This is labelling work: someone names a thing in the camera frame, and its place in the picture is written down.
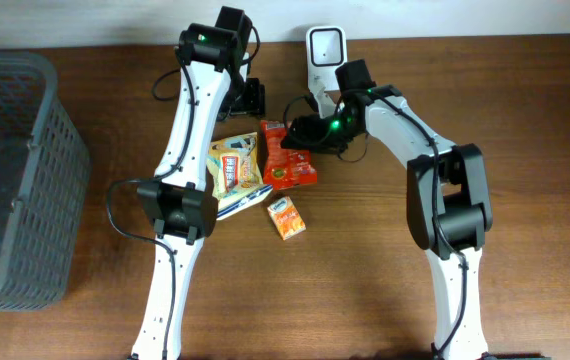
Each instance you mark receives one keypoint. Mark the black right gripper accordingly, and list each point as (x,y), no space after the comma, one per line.
(297,133)

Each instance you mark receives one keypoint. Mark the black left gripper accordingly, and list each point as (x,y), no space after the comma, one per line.
(251,100)

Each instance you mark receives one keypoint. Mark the red candy bag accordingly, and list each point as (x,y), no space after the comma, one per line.
(285,168)

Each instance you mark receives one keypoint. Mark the grey plastic basket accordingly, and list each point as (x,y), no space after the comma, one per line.
(44,173)

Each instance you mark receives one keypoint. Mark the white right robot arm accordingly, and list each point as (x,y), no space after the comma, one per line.
(448,208)

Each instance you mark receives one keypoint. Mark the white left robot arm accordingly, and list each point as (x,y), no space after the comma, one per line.
(215,83)

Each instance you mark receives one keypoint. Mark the white barcode scanner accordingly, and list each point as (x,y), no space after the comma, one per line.
(326,51)

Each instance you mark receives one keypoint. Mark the yellow snack bag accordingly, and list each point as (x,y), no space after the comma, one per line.
(233,162)

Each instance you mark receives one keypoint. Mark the orange tissue pack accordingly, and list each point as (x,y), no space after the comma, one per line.
(286,218)

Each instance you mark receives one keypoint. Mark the blue white packet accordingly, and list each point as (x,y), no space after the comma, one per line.
(241,197)

